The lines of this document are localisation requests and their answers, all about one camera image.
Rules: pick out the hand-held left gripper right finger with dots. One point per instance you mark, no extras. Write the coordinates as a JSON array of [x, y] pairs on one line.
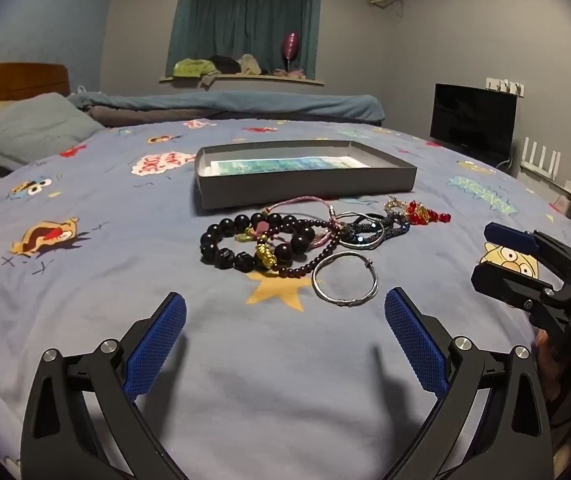
[[415, 345]]

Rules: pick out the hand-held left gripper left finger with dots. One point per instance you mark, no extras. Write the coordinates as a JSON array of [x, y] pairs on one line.
[[158, 345]]

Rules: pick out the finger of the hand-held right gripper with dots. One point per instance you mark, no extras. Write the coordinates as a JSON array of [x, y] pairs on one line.
[[510, 237], [505, 282]]

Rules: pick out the grey cardboard box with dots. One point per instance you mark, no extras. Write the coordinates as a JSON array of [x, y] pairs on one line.
[[305, 190]]

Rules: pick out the person's right hand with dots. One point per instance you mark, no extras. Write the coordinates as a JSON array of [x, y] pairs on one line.
[[545, 365]]

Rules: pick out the white router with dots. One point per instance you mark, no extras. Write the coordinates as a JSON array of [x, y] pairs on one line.
[[540, 165]]

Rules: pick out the cartoon printed bedsheet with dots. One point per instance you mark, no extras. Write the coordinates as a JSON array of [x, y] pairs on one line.
[[115, 260]]

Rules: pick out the black flat screen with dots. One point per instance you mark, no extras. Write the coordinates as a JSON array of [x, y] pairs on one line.
[[473, 117]]

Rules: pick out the blue green printed paper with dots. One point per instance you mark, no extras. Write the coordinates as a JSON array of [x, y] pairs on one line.
[[285, 166]]

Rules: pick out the folded grey blanket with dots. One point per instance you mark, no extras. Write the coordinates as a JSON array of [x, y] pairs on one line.
[[135, 116]]

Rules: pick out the grey blue pillow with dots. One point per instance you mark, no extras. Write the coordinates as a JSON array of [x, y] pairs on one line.
[[30, 127]]

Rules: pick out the folded blue blanket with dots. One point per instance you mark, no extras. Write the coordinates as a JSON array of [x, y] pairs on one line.
[[245, 102]]

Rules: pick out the air conditioner pipe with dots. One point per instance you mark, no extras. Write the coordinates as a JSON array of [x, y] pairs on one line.
[[385, 1]]

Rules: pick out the green cloth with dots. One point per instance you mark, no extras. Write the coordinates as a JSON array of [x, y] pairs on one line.
[[193, 67]]

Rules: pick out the black cloth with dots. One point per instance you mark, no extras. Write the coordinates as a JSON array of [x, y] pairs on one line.
[[225, 63]]

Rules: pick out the pink balloon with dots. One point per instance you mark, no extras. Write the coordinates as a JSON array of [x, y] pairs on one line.
[[290, 45]]

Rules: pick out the beige cloth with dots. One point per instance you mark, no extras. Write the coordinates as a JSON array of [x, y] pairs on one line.
[[250, 64]]

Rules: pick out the wooden headboard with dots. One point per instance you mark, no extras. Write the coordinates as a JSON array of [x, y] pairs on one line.
[[15, 80]]

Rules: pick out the teal curtain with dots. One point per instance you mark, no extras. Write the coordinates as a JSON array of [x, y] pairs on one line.
[[245, 15]]

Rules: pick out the wall socket strip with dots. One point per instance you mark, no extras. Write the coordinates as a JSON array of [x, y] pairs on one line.
[[505, 86]]

